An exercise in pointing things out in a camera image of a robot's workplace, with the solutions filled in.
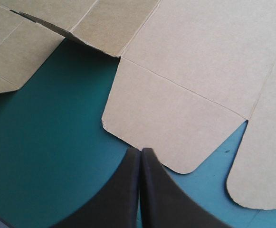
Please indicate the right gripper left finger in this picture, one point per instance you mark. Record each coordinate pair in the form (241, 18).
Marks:
(114, 199)

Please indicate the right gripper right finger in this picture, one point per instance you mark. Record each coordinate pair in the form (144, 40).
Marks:
(166, 202)

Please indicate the brown cardboard box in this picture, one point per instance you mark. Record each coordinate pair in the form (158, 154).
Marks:
(187, 59)

